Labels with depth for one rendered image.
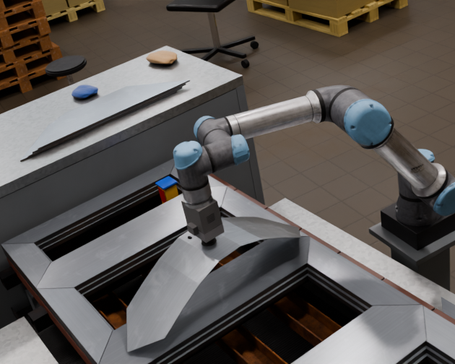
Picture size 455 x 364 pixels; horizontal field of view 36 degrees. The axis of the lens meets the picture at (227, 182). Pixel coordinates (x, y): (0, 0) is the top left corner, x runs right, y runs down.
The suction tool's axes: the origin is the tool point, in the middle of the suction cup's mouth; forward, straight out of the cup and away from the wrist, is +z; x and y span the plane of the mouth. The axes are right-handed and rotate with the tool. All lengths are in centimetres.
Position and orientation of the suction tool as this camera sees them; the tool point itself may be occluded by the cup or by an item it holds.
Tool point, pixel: (209, 245)
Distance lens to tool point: 194.9
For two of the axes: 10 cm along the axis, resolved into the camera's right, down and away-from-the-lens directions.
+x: 7.8, -4.4, 4.4
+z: 1.8, 8.3, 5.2
